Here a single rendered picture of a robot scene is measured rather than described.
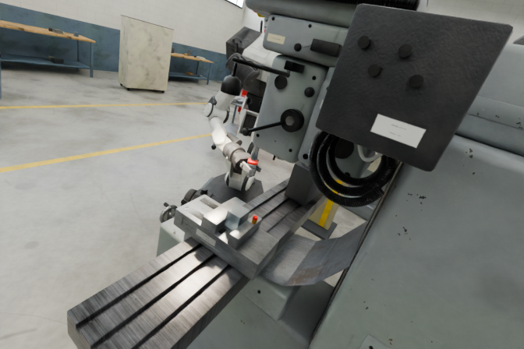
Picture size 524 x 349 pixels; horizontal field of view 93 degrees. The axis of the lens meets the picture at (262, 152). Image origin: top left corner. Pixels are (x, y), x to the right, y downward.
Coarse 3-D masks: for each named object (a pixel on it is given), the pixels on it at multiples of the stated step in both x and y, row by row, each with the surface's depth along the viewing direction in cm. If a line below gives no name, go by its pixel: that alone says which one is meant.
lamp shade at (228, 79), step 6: (228, 78) 86; (234, 78) 87; (222, 84) 87; (228, 84) 86; (234, 84) 86; (240, 84) 89; (222, 90) 88; (228, 90) 87; (234, 90) 87; (240, 90) 90
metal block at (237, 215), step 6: (228, 210) 81; (234, 210) 82; (240, 210) 83; (246, 210) 84; (228, 216) 81; (234, 216) 80; (240, 216) 80; (246, 216) 83; (228, 222) 82; (234, 222) 81; (240, 222) 81; (234, 228) 81
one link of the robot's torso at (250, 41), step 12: (240, 36) 139; (252, 36) 140; (228, 48) 137; (240, 48) 133; (252, 48) 133; (264, 48) 134; (252, 60) 131; (264, 60) 129; (264, 72) 133; (252, 84) 146; (264, 84) 143
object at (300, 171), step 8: (296, 168) 123; (304, 168) 121; (296, 176) 124; (304, 176) 121; (288, 184) 127; (296, 184) 124; (304, 184) 122; (312, 184) 120; (288, 192) 128; (296, 192) 125; (304, 192) 123; (312, 192) 127; (296, 200) 126; (304, 200) 123
